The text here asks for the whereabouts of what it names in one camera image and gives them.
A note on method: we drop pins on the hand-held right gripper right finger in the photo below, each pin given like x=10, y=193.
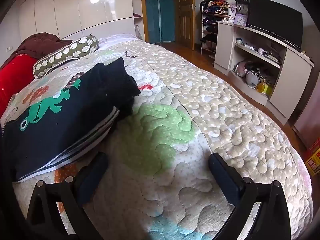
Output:
x=225, y=177

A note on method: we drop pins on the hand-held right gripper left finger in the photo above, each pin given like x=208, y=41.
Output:
x=92, y=172

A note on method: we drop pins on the navy knit pants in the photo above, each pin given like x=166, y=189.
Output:
x=122, y=85

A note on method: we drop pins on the patterned quilted bedspread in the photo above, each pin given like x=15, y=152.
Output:
x=200, y=105

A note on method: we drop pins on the red and yellow box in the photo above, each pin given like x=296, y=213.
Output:
x=313, y=157

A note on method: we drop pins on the yellow bottle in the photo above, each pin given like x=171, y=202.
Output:
x=261, y=87

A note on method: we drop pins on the grey bag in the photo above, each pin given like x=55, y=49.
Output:
x=252, y=80

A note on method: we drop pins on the white television cabinet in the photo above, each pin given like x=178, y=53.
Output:
x=292, y=80

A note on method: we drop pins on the red pillow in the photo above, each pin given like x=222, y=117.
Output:
x=12, y=80

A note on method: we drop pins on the green patterned bolster pillow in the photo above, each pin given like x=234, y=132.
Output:
x=65, y=52

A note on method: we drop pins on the brown blanket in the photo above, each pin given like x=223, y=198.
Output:
x=42, y=42

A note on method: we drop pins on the shoe rack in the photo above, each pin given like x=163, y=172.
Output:
x=208, y=30

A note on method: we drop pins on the purple clock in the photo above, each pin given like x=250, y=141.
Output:
x=240, y=20

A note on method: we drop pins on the wooden door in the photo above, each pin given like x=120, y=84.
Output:
x=185, y=17

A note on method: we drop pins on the black television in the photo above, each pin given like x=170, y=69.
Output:
x=275, y=20

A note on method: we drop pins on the white glossy wardrobe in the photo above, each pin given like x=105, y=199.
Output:
x=87, y=5

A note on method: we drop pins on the dark ornate clock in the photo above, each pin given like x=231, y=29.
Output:
x=243, y=7

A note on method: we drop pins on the blue door curtain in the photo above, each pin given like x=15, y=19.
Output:
x=160, y=12

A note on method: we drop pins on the pile of clothes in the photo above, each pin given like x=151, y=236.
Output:
x=215, y=3

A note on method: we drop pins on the wall socket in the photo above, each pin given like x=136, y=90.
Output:
x=9, y=48

